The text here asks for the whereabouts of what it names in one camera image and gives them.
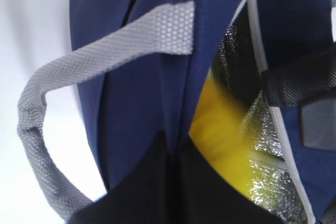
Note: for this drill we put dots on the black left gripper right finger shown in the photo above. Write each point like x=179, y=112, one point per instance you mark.
x=208, y=198

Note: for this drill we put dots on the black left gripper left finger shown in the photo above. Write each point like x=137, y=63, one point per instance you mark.
x=140, y=198

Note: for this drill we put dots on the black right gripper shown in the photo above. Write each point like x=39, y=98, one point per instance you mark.
x=304, y=79

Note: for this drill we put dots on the yellow banana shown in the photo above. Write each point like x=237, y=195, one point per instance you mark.
x=217, y=134

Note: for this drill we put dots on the navy insulated lunch bag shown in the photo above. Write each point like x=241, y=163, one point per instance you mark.
x=140, y=66

